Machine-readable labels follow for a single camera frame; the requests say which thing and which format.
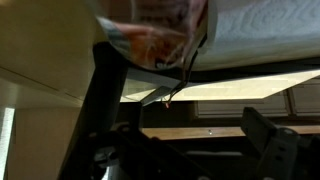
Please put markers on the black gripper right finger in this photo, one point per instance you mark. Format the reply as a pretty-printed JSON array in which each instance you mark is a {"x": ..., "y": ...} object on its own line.
[{"x": 283, "y": 153}]

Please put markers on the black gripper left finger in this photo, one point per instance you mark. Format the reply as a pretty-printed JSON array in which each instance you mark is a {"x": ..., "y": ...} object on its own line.
[{"x": 140, "y": 156}]

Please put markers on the pink sparkling water can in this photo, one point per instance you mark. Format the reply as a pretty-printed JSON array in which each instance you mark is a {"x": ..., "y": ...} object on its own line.
[{"x": 156, "y": 36}]

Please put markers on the wooden shelf hutch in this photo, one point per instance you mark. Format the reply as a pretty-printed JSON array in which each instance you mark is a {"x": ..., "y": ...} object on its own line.
[{"x": 233, "y": 131}]

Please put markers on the black monitor stand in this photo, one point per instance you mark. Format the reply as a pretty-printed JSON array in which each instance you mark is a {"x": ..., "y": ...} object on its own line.
[{"x": 106, "y": 83}]

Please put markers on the white paper towel roll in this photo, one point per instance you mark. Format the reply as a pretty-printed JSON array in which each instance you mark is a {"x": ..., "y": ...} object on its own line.
[{"x": 266, "y": 30}]

